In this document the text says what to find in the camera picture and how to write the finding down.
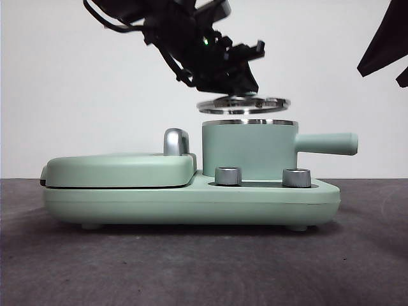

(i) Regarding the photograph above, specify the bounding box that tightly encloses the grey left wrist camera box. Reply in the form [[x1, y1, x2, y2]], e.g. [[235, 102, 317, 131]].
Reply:
[[196, 0, 231, 23]]

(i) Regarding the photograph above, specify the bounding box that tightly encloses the silver control knob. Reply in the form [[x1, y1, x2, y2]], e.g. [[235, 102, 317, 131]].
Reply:
[[282, 168, 312, 188], [215, 166, 242, 186]]

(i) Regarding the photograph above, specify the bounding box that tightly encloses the mint green handled pot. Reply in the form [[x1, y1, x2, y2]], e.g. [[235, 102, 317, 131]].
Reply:
[[201, 118, 360, 178]]

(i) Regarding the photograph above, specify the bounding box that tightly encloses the mint green breakfast maker base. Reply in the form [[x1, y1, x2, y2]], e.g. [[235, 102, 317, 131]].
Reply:
[[42, 169, 341, 231]]

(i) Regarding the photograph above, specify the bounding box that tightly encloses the mint green griddle cover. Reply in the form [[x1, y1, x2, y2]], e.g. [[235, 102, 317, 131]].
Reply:
[[40, 152, 198, 189]]

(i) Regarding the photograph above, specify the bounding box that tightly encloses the glass pot lid green knob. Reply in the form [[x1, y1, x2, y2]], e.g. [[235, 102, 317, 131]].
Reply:
[[196, 94, 293, 115]]

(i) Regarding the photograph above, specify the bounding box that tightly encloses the chrome cover handle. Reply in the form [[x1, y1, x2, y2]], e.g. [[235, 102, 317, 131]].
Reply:
[[164, 128, 191, 157]]

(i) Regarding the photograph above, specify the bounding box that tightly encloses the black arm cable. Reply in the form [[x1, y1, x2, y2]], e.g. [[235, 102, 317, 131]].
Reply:
[[82, 0, 146, 33]]

